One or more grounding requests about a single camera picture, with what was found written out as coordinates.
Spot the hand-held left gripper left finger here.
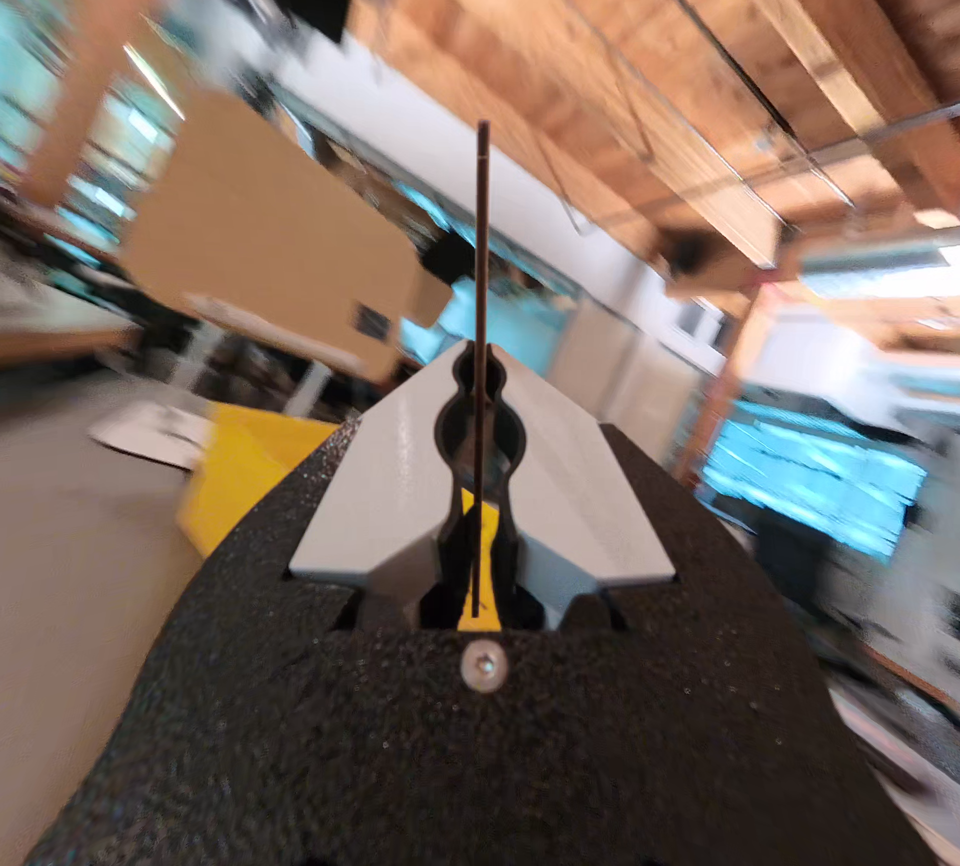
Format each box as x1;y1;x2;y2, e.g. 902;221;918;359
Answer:
288;343;479;603

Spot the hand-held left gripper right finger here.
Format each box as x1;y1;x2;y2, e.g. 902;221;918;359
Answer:
486;347;678;629

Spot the yellow storage bin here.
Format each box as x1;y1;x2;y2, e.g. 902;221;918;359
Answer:
176;401;500;631

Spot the wooden puzzle sheet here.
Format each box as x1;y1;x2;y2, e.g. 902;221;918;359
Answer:
472;119;492;620

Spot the grey desk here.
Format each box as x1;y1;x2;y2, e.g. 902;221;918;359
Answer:
0;371;361;866

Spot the white board stand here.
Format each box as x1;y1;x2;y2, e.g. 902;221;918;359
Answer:
180;292;369;417

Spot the white printed paper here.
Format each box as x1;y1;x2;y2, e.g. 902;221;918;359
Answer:
88;401;215;470

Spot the light wood tilted board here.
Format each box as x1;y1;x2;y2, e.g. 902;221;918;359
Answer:
123;89;451;387

